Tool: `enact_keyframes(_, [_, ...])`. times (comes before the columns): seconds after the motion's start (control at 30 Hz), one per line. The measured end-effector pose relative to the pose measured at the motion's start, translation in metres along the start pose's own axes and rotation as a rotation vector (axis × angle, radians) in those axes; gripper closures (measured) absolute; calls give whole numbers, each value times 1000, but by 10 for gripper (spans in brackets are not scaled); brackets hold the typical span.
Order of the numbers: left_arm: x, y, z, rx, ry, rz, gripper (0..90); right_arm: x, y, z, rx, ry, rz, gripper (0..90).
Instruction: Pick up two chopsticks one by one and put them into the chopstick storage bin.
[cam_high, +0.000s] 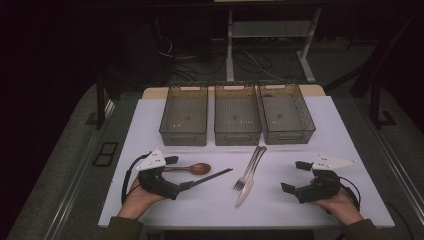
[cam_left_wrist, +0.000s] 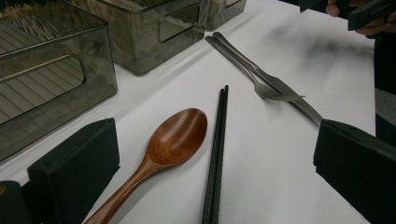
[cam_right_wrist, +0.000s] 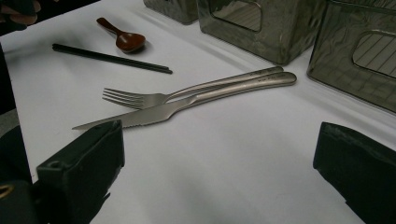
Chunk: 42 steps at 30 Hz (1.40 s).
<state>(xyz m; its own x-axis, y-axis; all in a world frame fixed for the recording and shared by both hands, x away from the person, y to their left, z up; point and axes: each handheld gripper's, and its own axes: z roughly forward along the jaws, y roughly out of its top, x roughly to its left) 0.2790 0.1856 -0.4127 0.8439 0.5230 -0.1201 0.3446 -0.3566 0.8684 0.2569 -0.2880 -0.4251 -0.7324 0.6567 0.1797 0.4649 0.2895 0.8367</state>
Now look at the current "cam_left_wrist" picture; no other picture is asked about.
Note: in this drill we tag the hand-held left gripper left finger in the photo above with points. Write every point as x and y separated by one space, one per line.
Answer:
74 168

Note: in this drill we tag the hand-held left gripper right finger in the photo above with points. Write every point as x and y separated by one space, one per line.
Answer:
358 165

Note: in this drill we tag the smoky clear plastic bin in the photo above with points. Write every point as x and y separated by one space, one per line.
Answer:
218 15
93 102
140 53

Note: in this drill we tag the steel table knife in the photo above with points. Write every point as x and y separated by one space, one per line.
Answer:
306 109

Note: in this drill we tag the brown wooden spoon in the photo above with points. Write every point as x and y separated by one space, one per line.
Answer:
177 137

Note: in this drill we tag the steel fork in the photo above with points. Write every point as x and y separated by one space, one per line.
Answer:
264 90

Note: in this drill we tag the black chopstick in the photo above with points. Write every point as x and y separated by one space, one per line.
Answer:
211 186
218 186

